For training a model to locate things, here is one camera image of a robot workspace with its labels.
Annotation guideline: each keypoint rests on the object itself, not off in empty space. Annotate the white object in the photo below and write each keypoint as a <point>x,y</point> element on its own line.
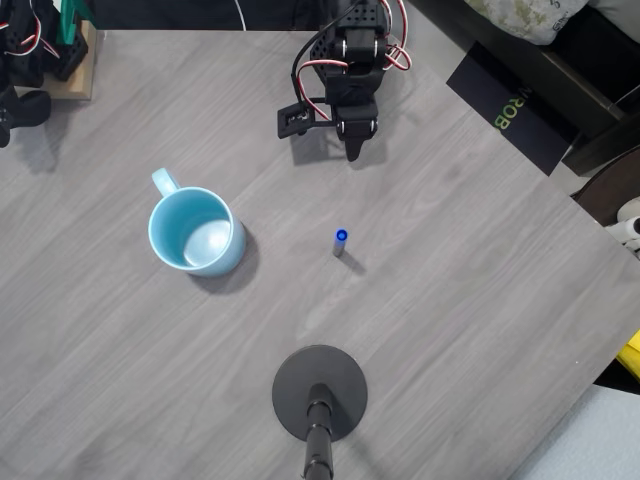
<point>630,212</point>

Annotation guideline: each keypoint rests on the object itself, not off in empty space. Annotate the black box green lettering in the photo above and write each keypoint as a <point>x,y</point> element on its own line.
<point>480,80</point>

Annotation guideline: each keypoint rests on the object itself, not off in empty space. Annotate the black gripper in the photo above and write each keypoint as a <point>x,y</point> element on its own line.
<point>356,128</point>

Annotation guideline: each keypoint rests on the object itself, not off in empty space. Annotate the yellow object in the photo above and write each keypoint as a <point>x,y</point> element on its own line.
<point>631,355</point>

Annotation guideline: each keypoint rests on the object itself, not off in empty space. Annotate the camouflage pattern pillow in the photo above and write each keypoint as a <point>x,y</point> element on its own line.
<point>525,15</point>

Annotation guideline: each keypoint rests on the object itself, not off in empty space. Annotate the black round-base camera stand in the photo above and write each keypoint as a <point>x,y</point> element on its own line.
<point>300,380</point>

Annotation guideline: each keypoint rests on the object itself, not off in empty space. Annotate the blue capped black marker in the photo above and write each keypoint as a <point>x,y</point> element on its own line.
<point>341,236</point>

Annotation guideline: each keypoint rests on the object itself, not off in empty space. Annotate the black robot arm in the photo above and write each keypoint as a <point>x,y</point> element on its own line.
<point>360,30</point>

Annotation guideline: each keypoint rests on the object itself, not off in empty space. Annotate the light blue ceramic mug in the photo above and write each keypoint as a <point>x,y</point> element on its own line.
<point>220,260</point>

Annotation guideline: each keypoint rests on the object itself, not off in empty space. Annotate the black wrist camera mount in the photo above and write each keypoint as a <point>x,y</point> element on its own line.
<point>295,120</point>

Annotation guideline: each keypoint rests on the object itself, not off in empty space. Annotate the dark brown round furniture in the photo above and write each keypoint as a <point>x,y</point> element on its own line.
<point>610,187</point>

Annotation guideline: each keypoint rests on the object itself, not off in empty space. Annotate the wooden base board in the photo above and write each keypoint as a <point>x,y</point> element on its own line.
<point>82,85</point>

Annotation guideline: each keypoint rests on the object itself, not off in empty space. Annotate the light blue grey cloth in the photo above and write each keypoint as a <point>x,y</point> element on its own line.
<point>590,440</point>

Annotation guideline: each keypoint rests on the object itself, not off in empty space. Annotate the light grey cushion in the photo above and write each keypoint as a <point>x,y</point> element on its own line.
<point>620,10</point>

